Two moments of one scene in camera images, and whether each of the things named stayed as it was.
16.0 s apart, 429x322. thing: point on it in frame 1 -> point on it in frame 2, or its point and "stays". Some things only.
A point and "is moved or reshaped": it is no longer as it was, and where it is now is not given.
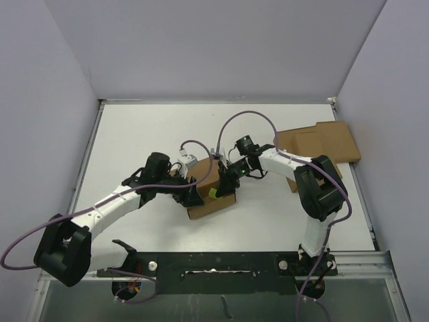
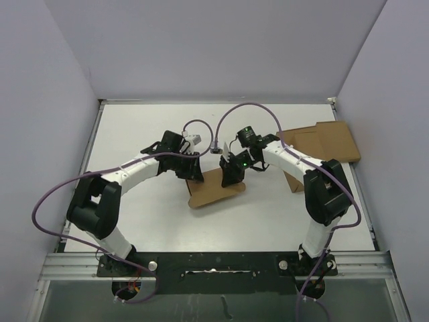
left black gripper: (188, 196) -> (193, 171)
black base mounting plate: (220, 272) stays
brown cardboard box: (200, 172) is moved or reshaped
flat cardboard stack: (332, 139) stays
